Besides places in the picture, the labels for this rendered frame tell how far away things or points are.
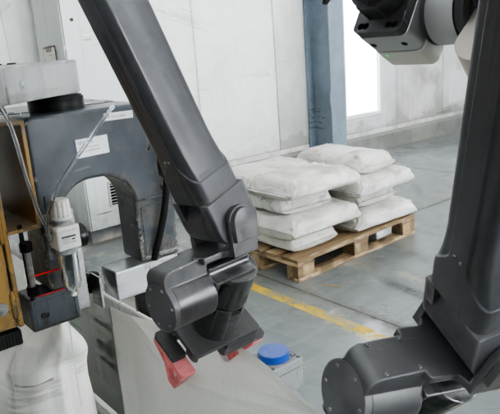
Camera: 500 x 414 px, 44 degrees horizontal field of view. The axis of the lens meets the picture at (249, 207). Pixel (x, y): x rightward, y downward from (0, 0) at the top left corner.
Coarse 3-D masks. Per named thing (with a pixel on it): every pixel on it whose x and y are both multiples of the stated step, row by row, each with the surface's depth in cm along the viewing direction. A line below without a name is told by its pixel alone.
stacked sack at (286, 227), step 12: (336, 204) 396; (348, 204) 397; (264, 216) 385; (276, 216) 378; (288, 216) 376; (300, 216) 378; (312, 216) 376; (324, 216) 379; (336, 216) 385; (348, 216) 392; (264, 228) 379; (276, 228) 374; (288, 228) 367; (300, 228) 365; (312, 228) 372; (324, 228) 382; (288, 240) 370
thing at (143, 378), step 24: (120, 312) 96; (120, 336) 98; (144, 336) 88; (120, 360) 100; (144, 360) 91; (216, 360) 87; (240, 360) 82; (120, 384) 102; (144, 384) 94; (168, 384) 82; (192, 384) 77; (216, 384) 74; (240, 384) 84; (264, 384) 78; (144, 408) 97; (168, 408) 84; (192, 408) 78; (216, 408) 75; (240, 408) 73; (264, 408) 71; (288, 408) 69; (312, 408) 67
